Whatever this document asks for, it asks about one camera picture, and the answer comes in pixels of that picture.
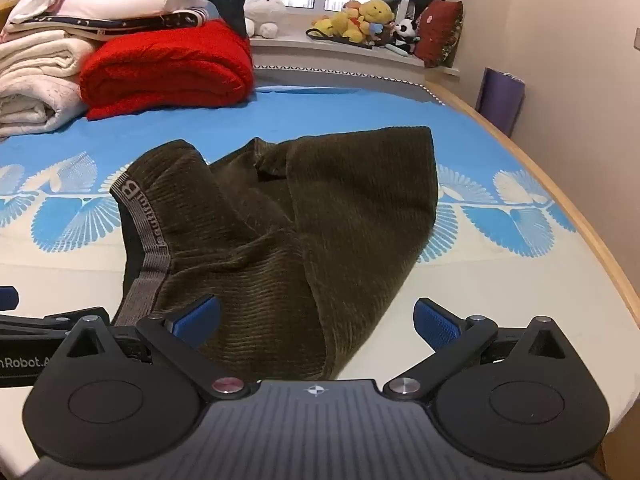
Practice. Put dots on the purple rolled mat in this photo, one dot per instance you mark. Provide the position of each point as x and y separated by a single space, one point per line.
500 100

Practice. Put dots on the wooden bed frame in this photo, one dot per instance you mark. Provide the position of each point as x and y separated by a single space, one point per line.
609 260

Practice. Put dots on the yellow plush toy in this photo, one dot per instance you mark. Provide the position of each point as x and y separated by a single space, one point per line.
340 25

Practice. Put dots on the cream folded blanket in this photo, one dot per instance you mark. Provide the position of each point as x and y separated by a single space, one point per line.
35 52

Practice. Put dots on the navy star print blanket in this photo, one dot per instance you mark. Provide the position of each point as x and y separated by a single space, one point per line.
125 24

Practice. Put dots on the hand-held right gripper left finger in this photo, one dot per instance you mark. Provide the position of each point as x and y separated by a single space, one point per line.
197 319

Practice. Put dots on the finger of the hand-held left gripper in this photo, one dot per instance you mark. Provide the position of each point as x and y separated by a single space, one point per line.
30 328
9 299

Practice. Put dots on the white plush toy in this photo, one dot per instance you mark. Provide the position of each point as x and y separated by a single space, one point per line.
265 10

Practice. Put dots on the yellow bear plush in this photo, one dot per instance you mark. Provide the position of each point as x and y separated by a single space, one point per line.
376 12

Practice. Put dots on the red folded blanket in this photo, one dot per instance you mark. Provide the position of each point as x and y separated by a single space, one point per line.
165 70

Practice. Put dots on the blue and white patterned bed sheet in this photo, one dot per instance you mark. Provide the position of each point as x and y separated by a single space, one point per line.
500 280

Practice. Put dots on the red cushion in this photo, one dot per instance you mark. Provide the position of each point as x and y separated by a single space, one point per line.
440 32

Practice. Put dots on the white quilted blanket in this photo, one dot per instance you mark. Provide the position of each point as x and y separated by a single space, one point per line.
30 105

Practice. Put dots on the panda plush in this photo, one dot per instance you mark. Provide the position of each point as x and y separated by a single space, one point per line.
406 32

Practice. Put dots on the wall socket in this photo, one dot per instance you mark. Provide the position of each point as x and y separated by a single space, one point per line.
637 38

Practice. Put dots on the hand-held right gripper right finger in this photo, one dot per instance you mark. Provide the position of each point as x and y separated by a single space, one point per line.
436 325

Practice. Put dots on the white window sill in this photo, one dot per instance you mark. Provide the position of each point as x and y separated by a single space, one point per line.
325 57

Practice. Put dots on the white folded cloth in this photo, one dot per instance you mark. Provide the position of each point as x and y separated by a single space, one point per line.
115 2

